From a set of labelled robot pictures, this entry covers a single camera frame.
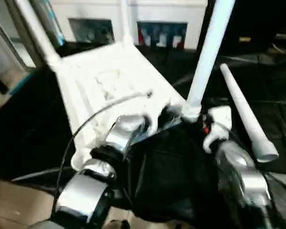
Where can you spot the grey curtain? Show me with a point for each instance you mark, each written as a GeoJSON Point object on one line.
{"type": "Point", "coordinates": [19, 33]}

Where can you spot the black cabinet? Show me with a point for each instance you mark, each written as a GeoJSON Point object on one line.
{"type": "Point", "coordinates": [257, 24]}

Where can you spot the red bottle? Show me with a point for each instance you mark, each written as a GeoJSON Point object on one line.
{"type": "Point", "coordinates": [142, 37]}

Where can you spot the white plastic table leg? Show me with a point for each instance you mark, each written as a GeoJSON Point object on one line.
{"type": "Point", "coordinates": [209, 47]}
{"type": "Point", "coordinates": [248, 109]}
{"type": "Point", "coordinates": [35, 31]}
{"type": "Point", "coordinates": [126, 19]}

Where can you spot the blue floor mat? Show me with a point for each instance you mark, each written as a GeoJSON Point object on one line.
{"type": "Point", "coordinates": [21, 81]}

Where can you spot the white display cabinet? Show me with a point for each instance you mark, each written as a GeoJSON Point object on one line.
{"type": "Point", "coordinates": [133, 14]}

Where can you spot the black table mat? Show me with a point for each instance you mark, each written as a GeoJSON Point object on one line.
{"type": "Point", "coordinates": [19, 124]}

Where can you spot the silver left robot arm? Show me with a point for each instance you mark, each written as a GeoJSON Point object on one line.
{"type": "Point", "coordinates": [109, 152]}

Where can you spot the black left robot foot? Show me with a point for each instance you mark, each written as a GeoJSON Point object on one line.
{"type": "Point", "coordinates": [118, 225]}

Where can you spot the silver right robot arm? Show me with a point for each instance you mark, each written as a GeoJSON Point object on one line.
{"type": "Point", "coordinates": [240, 171]}

